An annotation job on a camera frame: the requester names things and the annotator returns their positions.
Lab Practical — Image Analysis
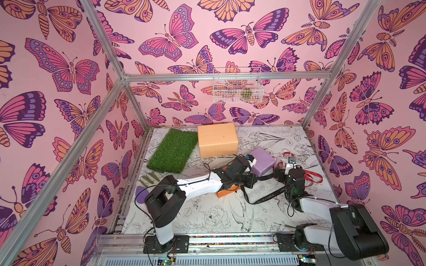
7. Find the black printed ribbon bow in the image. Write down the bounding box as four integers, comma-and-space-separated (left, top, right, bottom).
240, 172, 288, 205

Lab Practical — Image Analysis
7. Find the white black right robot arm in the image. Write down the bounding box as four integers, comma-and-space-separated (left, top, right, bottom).
274, 165, 389, 261

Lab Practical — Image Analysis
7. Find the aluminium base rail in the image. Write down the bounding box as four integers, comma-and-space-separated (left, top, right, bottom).
89, 232, 379, 266

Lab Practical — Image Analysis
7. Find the lilac gift box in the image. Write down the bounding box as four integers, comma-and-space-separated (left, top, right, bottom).
248, 147, 276, 177

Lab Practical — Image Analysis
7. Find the white wire basket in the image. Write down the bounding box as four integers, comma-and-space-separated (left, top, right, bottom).
211, 72, 264, 104

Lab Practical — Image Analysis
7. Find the white satin ribbon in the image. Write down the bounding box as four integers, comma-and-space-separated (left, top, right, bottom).
280, 151, 296, 165

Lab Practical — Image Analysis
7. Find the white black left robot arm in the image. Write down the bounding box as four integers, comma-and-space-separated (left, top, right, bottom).
144, 155, 257, 252

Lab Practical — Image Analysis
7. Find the orange gift box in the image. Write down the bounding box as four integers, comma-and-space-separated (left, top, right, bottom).
216, 166, 240, 198

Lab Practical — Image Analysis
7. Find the red satin ribbon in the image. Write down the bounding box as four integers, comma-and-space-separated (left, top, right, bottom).
273, 156, 323, 188

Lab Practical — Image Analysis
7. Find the green artificial grass mat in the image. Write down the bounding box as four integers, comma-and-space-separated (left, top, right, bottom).
147, 129, 198, 174

